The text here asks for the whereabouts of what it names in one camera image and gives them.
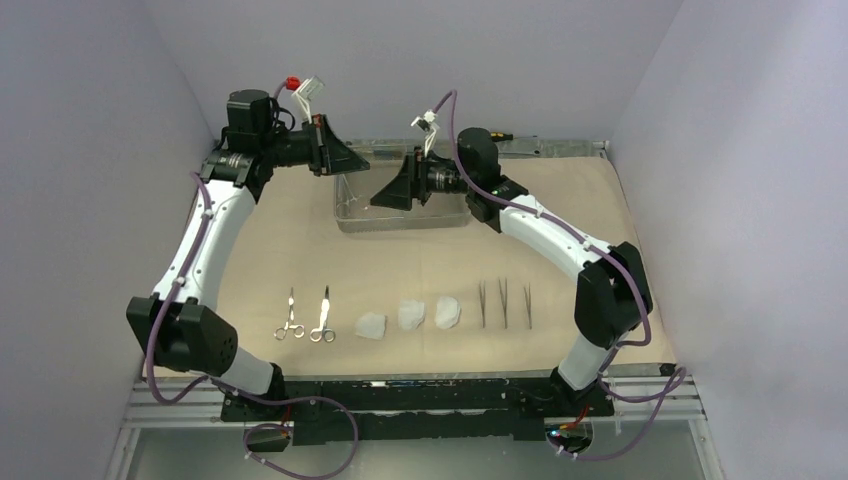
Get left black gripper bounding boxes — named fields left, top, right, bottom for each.
left=260, top=114, right=370, bottom=177

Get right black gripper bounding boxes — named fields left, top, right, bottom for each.
left=371, top=146, right=476, bottom=210

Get white gauze pad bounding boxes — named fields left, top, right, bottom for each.
left=355, top=312, right=387, bottom=340
left=434, top=296, right=461, bottom=330
left=397, top=299, right=426, bottom=331

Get beige cloth wrap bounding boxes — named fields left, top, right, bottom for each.
left=142, top=157, right=677, bottom=380

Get thin steel tweezers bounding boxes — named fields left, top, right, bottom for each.
left=498, top=277, right=509, bottom=330

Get surgical scissors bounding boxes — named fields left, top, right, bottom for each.
left=309, top=285, right=336, bottom=343

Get surgical forceps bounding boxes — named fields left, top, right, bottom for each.
left=273, top=287, right=305, bottom=341

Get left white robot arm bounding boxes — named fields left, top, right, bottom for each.
left=126, top=78, right=369, bottom=420

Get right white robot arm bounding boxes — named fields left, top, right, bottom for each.
left=370, top=128, right=652, bottom=415

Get flat metal wrench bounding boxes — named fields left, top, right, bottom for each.
left=502, top=150, right=541, bottom=157

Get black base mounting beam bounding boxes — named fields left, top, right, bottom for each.
left=220, top=370, right=615, bottom=446

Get wire mesh instrument tray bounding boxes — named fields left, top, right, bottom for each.
left=334, top=143, right=471, bottom=234

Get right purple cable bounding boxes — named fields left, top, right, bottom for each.
left=427, top=89, right=689, bottom=464

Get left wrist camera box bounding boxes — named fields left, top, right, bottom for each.
left=282, top=76, right=325, bottom=123

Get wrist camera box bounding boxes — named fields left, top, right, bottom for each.
left=411, top=109, right=440, bottom=158
left=282, top=76, right=325, bottom=123

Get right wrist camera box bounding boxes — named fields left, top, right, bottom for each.
left=411, top=109, right=440, bottom=158

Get yellow handled screwdriver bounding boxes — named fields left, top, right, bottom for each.
left=491, top=132, right=514, bottom=142

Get aluminium frame rail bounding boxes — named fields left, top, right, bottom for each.
left=105, top=374, right=726, bottom=479

